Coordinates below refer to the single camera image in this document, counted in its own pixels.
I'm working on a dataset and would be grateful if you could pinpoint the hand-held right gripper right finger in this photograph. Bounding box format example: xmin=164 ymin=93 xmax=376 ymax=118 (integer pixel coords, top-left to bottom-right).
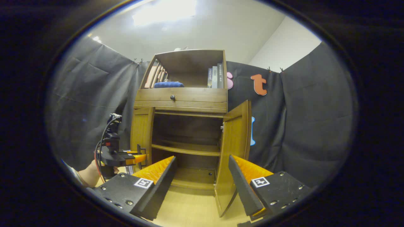
xmin=228 ymin=154 xmax=313 ymax=221

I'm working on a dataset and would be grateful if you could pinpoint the black backdrop cloth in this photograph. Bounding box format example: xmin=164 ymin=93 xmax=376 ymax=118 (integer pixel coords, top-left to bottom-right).
xmin=45 ymin=35 xmax=359 ymax=188

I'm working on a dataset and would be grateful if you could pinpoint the black door handle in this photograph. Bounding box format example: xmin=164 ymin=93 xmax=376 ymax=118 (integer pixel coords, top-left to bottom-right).
xmin=136 ymin=144 xmax=148 ymax=168

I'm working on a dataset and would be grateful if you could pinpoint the wooden cabinet drawer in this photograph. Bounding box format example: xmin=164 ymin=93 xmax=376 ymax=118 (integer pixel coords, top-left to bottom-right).
xmin=134 ymin=87 xmax=229 ymax=114

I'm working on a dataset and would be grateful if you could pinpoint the wooden shoe cabinet door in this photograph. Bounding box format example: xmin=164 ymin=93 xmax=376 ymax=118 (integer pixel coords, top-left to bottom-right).
xmin=214 ymin=100 xmax=253 ymax=218
xmin=130 ymin=106 xmax=155 ymax=172

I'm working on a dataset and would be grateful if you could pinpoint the blue folded towel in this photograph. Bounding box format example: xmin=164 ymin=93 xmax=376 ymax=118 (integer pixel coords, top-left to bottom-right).
xmin=153 ymin=81 xmax=185 ymax=89

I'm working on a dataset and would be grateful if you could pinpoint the wooden double-door shoe cabinet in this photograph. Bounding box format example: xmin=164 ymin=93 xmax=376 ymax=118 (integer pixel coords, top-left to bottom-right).
xmin=130 ymin=49 xmax=253 ymax=218

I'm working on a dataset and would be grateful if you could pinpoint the wooden inner cabinet shelf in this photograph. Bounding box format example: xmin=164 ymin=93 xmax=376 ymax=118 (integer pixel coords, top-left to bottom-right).
xmin=151 ymin=143 xmax=222 ymax=157

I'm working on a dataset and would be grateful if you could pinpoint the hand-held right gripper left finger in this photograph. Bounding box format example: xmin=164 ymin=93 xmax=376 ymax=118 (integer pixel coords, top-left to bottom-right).
xmin=93 ymin=155 xmax=177 ymax=221

